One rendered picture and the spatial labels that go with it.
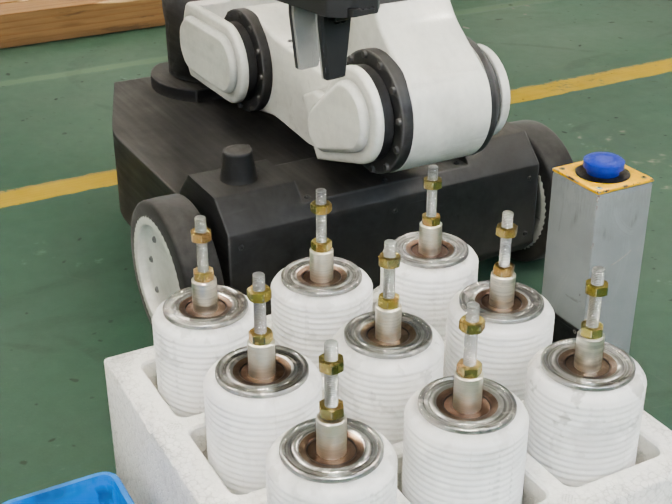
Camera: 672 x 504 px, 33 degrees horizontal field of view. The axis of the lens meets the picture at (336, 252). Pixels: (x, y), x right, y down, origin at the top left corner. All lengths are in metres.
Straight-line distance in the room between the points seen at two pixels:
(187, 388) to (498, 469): 0.29
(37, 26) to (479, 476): 2.06
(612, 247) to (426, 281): 0.20
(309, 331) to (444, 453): 0.23
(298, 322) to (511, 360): 0.19
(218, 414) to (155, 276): 0.55
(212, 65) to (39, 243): 0.39
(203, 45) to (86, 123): 0.63
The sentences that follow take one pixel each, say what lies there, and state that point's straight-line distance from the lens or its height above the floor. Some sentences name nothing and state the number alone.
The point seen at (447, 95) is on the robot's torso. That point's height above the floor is 0.34.
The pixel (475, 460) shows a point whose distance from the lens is 0.84.
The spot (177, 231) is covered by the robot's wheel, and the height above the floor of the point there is 0.19.
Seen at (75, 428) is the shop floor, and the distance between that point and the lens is 1.31.
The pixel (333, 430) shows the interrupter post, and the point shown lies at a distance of 0.80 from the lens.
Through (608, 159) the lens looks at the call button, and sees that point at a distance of 1.13.
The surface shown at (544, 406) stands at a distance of 0.91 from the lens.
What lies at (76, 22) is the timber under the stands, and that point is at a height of 0.04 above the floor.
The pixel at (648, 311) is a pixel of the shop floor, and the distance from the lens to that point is 1.55.
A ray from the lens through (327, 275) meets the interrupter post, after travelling 1.03.
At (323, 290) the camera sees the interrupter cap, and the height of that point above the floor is 0.25.
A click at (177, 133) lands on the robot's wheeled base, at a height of 0.17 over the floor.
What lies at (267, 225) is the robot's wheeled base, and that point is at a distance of 1.32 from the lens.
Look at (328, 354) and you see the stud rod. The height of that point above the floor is 0.34.
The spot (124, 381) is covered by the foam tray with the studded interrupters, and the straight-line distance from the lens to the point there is 1.04.
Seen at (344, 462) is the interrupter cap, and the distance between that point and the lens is 0.81.
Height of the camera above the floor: 0.74
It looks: 27 degrees down
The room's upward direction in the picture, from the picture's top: straight up
